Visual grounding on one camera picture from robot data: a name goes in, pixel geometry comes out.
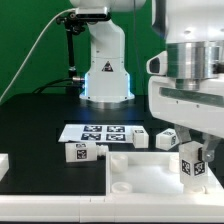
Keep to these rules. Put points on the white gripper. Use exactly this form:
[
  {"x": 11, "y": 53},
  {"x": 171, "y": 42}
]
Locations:
[{"x": 201, "y": 110}]

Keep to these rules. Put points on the white square table top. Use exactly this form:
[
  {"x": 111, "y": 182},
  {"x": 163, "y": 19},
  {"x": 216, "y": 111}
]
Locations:
[{"x": 143, "y": 173}]

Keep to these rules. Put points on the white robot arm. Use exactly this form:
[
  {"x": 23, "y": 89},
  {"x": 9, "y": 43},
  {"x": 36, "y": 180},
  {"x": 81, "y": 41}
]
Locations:
[{"x": 186, "y": 86}]

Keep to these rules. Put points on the white obstacle fence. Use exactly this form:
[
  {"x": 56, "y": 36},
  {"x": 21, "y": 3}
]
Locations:
[{"x": 200, "y": 207}]

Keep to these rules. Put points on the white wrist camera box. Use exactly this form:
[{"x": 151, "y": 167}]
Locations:
[{"x": 158, "y": 65}]

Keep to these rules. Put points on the paper sheet with tags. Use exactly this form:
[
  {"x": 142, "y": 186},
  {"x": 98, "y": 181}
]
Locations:
[{"x": 96, "y": 133}]

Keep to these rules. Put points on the black camera stand pole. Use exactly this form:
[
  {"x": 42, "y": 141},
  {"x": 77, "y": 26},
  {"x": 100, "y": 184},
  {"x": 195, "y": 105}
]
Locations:
[{"x": 73, "y": 27}]

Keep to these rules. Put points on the camera on stand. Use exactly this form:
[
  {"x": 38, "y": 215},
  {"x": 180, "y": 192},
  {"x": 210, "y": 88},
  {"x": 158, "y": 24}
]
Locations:
[{"x": 92, "y": 14}]

